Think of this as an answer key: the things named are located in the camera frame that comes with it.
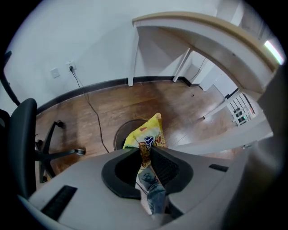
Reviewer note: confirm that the white metal rack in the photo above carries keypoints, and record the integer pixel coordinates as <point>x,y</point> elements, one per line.
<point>241,110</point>

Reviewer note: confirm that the long ceiling light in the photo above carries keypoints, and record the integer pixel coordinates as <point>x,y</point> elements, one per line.
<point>273,51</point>

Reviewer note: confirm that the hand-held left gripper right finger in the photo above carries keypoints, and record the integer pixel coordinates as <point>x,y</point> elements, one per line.
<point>202,179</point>

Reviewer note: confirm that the black office chair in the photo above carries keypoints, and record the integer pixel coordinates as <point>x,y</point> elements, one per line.
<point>22,139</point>

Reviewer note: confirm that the white wall socket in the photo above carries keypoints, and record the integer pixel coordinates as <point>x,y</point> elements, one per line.
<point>71,65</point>

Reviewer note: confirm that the black round trash bin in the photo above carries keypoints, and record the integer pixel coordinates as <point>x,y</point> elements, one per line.
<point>122,132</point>

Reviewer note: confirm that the white blank wall plate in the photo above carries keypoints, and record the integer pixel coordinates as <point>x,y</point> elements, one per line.
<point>55,72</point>

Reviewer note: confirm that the person's trouser leg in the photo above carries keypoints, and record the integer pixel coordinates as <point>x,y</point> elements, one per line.
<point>154,195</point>

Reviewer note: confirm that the yellow snack packet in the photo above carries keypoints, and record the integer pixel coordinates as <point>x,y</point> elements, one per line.
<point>148,134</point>

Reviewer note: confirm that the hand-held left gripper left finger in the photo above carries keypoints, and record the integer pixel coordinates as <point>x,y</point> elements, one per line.
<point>85,197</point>

